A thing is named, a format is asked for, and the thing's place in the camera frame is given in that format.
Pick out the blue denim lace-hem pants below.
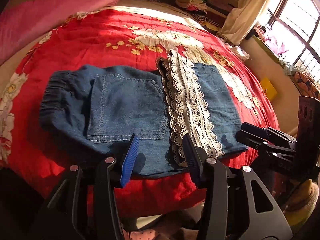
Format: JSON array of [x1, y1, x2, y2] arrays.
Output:
[[39, 51, 247, 178]]

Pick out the yellow box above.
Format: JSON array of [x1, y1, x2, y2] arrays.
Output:
[[260, 77, 278, 102]]

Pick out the cream curtain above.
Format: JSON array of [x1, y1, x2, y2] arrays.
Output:
[[217, 0, 268, 45]]

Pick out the stack of folded clothes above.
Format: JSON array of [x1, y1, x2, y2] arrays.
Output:
[[175, 0, 234, 34]]

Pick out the pink quilt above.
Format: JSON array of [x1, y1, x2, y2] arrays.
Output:
[[1, 0, 120, 63]]

